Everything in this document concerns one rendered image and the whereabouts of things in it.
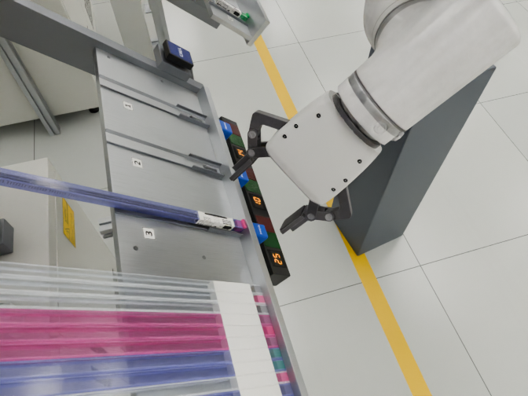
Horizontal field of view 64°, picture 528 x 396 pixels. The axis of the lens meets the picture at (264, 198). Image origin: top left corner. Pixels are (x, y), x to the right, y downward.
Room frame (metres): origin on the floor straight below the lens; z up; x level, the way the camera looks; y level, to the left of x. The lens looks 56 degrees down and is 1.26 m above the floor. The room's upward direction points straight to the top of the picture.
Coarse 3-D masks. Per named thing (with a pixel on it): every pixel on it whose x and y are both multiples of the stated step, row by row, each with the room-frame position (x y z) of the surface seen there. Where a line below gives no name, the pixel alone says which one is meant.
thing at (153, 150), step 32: (96, 64) 0.51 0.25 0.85; (128, 64) 0.56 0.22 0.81; (128, 96) 0.47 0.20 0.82; (160, 96) 0.52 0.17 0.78; (192, 96) 0.57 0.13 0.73; (128, 128) 0.41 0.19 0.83; (160, 128) 0.44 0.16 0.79; (192, 128) 0.48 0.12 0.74; (128, 160) 0.34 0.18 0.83; (160, 160) 0.37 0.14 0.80; (192, 160) 0.40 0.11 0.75; (128, 192) 0.29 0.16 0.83; (160, 192) 0.31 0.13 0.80; (192, 192) 0.34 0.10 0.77; (224, 192) 0.37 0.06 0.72; (128, 224) 0.24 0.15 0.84; (160, 224) 0.26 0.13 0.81; (192, 224) 0.28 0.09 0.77; (128, 256) 0.20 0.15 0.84; (160, 256) 0.22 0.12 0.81; (192, 256) 0.23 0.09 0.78; (224, 256) 0.25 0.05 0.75
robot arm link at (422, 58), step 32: (416, 0) 0.40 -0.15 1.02; (448, 0) 0.36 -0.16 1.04; (480, 0) 0.34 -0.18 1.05; (384, 32) 0.38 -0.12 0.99; (416, 32) 0.34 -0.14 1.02; (448, 32) 0.33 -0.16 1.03; (480, 32) 0.32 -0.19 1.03; (512, 32) 0.32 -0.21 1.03; (384, 64) 0.33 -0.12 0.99; (416, 64) 0.32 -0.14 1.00; (448, 64) 0.31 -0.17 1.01; (480, 64) 0.32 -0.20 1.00; (384, 96) 0.31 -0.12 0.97; (416, 96) 0.30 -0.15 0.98; (448, 96) 0.31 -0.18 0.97
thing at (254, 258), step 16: (208, 96) 0.57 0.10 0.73; (208, 112) 0.53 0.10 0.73; (208, 128) 0.50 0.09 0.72; (224, 144) 0.46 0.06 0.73; (224, 160) 0.42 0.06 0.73; (224, 176) 0.40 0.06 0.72; (240, 192) 0.36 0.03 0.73; (240, 208) 0.33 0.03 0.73; (240, 240) 0.29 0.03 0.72; (256, 240) 0.28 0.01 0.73; (256, 256) 0.25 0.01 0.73; (256, 272) 0.23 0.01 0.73; (272, 288) 0.21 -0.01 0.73; (272, 304) 0.19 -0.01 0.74; (272, 320) 0.17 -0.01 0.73; (288, 336) 0.15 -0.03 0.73; (288, 352) 0.13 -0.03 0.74; (288, 368) 0.11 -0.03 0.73; (304, 384) 0.09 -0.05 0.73
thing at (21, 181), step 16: (0, 176) 0.24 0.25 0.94; (16, 176) 0.24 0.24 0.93; (32, 176) 0.25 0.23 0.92; (48, 192) 0.24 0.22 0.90; (64, 192) 0.25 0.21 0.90; (80, 192) 0.25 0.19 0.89; (96, 192) 0.26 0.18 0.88; (112, 192) 0.27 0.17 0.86; (128, 208) 0.26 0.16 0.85; (144, 208) 0.27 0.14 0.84; (160, 208) 0.27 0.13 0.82; (176, 208) 0.28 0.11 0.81; (240, 224) 0.30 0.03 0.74
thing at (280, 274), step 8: (232, 144) 0.51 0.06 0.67; (232, 152) 0.49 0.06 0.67; (248, 192) 0.41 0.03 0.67; (248, 200) 0.39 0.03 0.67; (248, 208) 0.37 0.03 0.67; (256, 208) 0.38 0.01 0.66; (264, 216) 0.37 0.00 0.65; (264, 248) 0.30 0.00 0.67; (272, 248) 0.30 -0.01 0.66; (280, 248) 0.31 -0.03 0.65; (264, 256) 0.29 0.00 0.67; (272, 272) 0.26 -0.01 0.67; (280, 272) 0.26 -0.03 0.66; (288, 272) 0.27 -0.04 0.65; (272, 280) 0.26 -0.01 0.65; (280, 280) 0.26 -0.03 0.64
